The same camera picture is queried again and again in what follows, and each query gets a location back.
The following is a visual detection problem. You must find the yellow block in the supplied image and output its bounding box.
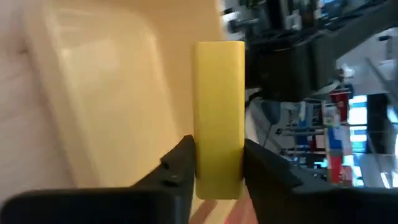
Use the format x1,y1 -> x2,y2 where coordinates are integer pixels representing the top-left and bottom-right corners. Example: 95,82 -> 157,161
191,40 -> 246,200

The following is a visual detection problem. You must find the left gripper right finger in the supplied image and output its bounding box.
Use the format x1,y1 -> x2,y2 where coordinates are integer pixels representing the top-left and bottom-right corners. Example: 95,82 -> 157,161
243,138 -> 305,224

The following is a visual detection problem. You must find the yellow plastic bin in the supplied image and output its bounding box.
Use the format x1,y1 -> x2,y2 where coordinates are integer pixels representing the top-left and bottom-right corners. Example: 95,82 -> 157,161
21,0 -> 225,194

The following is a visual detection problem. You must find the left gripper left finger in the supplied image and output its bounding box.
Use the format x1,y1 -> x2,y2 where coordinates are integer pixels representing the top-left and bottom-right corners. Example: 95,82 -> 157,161
130,134 -> 197,224

